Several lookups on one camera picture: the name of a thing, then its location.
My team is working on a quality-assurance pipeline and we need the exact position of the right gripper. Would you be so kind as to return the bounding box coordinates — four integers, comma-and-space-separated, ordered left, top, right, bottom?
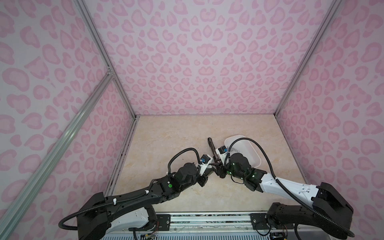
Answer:
210, 159, 245, 181

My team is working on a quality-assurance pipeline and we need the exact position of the black stapler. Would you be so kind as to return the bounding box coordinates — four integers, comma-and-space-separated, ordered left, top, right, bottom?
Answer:
208, 138, 222, 167

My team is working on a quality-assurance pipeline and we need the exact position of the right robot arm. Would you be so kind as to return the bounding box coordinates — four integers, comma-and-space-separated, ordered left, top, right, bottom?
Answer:
217, 149, 355, 240

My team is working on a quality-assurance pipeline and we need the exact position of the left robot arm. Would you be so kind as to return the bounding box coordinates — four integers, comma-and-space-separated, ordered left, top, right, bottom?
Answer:
77, 163, 215, 240

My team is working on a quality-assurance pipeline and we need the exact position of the white plastic bin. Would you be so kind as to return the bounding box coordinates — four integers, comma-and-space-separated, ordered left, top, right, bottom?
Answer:
224, 135, 261, 168

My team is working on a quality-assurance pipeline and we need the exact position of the left mounting plate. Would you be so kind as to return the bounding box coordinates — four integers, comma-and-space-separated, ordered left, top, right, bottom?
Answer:
131, 213, 171, 232

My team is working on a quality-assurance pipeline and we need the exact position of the mounting plate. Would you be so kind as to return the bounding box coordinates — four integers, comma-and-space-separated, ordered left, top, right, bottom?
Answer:
131, 213, 171, 232
250, 213, 270, 231

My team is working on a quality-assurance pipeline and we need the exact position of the right mounting plate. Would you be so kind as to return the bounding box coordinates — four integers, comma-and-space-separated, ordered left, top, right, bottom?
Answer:
250, 213, 270, 231

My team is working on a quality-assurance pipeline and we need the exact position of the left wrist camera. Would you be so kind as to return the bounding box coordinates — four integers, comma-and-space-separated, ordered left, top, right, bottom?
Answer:
199, 155, 214, 176

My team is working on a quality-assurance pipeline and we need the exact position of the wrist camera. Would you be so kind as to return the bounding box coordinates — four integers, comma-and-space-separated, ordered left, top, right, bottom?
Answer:
217, 146, 228, 155
199, 155, 214, 176

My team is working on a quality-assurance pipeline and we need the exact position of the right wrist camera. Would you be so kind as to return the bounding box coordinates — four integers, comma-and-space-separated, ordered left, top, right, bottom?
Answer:
217, 146, 228, 155

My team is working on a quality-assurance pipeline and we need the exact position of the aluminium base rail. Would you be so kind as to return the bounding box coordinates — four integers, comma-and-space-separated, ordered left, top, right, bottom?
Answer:
101, 210, 331, 240

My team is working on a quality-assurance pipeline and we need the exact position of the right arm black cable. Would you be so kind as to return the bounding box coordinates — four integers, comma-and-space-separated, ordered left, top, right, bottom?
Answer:
227, 137, 356, 238

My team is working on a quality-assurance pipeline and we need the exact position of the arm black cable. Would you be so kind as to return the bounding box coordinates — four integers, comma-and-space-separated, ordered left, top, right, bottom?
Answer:
227, 137, 356, 238
58, 147, 202, 231

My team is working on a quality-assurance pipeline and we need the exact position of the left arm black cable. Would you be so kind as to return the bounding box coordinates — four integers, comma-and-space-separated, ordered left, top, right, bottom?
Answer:
58, 147, 202, 231

